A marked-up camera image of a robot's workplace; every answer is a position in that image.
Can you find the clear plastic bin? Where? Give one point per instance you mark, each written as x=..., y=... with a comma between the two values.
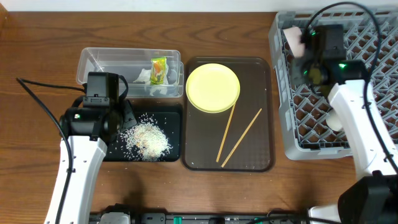
x=129, y=62

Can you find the crumpled white tissue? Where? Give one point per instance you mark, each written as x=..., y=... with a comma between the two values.
x=144, y=78

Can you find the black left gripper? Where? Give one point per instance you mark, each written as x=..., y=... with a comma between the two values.
x=128, y=116

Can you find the wooden chopstick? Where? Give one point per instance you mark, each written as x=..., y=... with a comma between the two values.
x=241, y=138
x=225, y=133

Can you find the black rectangular tray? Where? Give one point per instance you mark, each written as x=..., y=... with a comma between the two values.
x=169, y=119

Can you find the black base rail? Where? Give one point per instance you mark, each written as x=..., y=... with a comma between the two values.
x=161, y=216

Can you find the yellow round plate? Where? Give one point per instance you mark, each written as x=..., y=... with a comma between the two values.
x=212, y=88

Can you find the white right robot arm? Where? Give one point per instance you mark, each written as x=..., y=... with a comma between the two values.
x=373, y=198

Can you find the brown serving tray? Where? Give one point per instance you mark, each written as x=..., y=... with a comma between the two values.
x=204, y=131

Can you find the rice and nut leftovers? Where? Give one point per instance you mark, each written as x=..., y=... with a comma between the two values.
x=145, y=141

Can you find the green snack wrapper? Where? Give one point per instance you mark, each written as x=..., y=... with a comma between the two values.
x=158, y=70

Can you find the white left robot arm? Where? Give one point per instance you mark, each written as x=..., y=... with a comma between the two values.
x=88, y=127

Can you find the grey dishwasher rack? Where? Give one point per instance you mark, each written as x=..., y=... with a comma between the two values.
x=302, y=109

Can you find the white cup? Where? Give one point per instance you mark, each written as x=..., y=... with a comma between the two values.
x=333, y=121

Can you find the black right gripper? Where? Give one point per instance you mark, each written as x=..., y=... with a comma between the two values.
x=300, y=66

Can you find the pink round plate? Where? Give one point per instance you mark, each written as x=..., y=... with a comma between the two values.
x=293, y=36

